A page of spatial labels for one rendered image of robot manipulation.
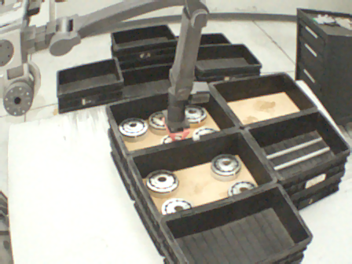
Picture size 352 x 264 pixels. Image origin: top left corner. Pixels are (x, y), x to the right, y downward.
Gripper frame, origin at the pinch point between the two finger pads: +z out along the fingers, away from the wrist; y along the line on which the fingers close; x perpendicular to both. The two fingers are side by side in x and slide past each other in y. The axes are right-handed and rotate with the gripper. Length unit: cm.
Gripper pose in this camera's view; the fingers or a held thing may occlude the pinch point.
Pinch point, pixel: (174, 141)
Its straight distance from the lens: 172.9
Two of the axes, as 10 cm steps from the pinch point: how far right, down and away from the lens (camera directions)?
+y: -3.1, -5.6, 7.7
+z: -0.4, 8.2, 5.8
